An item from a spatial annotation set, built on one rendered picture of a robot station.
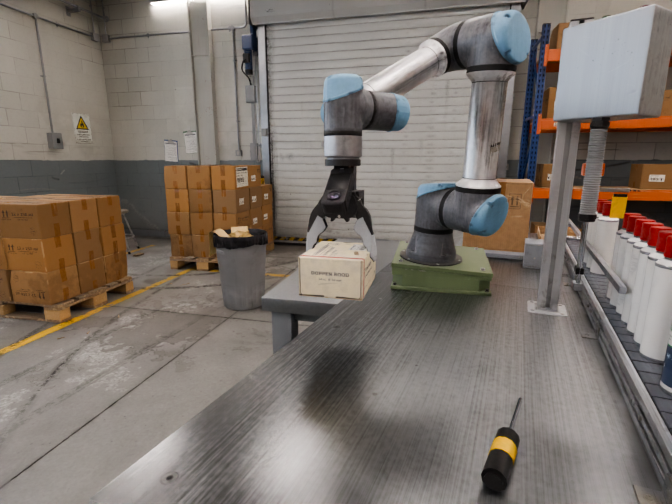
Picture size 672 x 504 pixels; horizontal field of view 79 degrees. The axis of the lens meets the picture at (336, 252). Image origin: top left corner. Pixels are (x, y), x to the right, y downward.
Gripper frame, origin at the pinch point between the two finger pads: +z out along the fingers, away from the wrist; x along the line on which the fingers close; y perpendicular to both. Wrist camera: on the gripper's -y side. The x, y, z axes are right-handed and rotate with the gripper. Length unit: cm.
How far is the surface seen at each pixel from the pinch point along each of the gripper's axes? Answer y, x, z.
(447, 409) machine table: -19.9, -21.7, 17.7
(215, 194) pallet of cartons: 314, 212, 11
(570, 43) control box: 24, -44, -44
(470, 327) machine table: 13.7, -27.3, 17.3
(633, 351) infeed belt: -2, -53, 13
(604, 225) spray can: 49, -64, -3
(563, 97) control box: 24, -44, -33
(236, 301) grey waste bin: 208, 136, 89
